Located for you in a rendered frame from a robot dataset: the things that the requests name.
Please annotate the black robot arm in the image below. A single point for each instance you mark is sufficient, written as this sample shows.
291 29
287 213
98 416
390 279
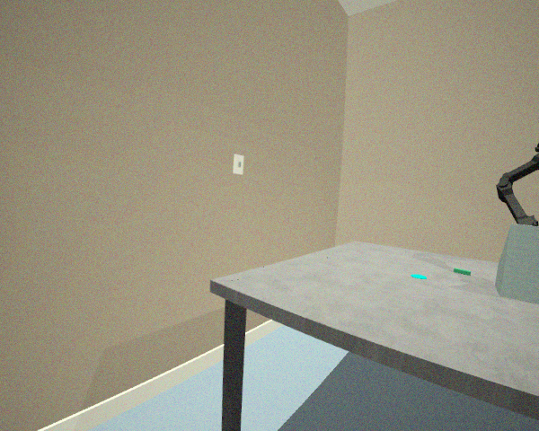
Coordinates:
506 195

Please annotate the green rectangular post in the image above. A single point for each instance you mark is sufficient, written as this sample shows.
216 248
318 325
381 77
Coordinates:
465 272

